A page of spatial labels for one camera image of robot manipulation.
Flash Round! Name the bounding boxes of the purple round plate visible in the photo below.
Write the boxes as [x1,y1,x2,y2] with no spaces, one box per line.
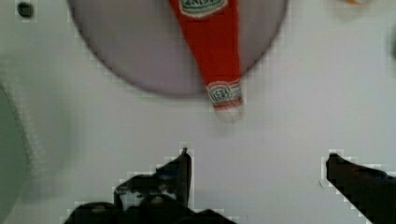
[66,0,289,98]

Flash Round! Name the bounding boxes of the orange slice toy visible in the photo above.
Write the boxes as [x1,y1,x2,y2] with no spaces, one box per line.
[344,0,371,5]

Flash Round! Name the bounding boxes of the red ketchup sachet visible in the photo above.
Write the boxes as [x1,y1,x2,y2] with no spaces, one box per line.
[168,0,243,123]

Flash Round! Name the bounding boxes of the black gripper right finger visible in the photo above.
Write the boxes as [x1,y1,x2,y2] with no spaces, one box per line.
[326,153,396,224]

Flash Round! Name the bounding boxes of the green perforated colander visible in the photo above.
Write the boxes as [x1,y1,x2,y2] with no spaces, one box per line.
[0,87,28,224]

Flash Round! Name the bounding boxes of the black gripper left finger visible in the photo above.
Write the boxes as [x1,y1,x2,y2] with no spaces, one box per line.
[64,148,236,224]

